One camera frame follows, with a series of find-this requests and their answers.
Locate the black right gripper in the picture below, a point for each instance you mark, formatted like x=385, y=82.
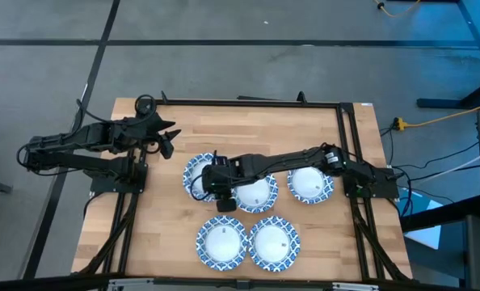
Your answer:
x=221, y=178

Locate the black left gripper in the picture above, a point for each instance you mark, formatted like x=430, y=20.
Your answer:
x=137, y=133

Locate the blue patterned paper bowl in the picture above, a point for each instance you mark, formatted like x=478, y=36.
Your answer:
x=256, y=196
x=193, y=169
x=274, y=243
x=222, y=243
x=308, y=184

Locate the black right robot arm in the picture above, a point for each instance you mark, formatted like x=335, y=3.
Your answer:
x=288, y=159

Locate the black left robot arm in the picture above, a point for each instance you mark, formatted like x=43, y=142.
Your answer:
x=82, y=161

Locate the white sheet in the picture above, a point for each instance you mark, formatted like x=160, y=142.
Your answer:
x=424, y=236

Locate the dark desk leg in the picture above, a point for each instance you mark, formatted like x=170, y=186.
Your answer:
x=454, y=102

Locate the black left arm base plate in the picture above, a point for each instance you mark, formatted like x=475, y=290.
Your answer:
x=102, y=186

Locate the black aluminium table frame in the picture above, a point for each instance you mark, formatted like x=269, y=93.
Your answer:
x=244, y=102

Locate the silver bracket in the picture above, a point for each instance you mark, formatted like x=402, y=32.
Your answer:
x=129, y=284
x=355, y=287

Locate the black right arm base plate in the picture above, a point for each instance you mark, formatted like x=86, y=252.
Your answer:
x=381, y=190

